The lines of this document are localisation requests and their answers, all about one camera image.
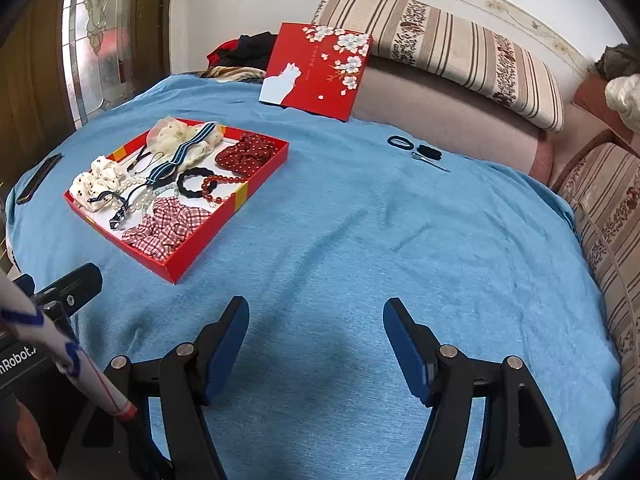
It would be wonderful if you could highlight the striped floral pillow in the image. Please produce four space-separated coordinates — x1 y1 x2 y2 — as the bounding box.
312 0 564 132

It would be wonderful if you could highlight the red bead bracelet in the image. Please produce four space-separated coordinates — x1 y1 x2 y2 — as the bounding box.
200 173 249 206

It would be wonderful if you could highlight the black hair tie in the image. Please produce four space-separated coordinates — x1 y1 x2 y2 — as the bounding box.
176 167 220 200

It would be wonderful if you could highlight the red cat box lid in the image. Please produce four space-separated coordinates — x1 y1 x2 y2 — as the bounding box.
259 23 372 122

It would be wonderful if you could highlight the white dotted scrunchie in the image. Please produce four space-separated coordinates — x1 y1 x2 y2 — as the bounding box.
68 155 131 212

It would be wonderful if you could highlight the pink sofa cushion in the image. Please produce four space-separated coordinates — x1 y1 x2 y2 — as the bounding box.
352 56 553 184

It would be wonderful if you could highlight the white pearl necklace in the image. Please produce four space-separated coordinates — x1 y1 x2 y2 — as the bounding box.
112 173 151 214

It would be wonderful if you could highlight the black smartphone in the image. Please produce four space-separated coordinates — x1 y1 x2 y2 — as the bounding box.
16 153 63 205

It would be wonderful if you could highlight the stained glass door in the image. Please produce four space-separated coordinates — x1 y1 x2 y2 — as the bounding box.
61 0 134 129

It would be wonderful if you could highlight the black cord necklace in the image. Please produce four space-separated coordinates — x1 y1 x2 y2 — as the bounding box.
126 144 166 174

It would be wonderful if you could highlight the red open tray box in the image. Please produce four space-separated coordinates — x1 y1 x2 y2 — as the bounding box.
64 133 290 284

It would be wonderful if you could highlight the red dotted scrunchie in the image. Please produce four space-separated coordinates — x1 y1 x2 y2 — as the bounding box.
215 133 278 178

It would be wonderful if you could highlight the red plaid scrunchie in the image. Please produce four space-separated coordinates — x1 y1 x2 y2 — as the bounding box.
122 197 210 262

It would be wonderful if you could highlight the cream sheer scrunchie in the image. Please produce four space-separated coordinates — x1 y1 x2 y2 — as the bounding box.
145 116 224 171

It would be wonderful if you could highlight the blue towel bed cover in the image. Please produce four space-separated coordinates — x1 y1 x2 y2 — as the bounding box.
6 76 620 479

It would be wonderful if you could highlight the dark clothes pile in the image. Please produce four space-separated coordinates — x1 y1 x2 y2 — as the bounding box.
200 32 278 84

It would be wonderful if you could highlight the striped side cushion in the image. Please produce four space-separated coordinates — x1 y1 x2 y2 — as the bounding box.
559 143 639 479

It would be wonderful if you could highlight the pale green bead bracelet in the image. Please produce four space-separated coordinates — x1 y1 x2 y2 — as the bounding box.
139 181 179 216

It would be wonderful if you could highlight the black hair clip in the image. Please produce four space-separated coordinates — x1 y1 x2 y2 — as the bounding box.
411 144 448 172

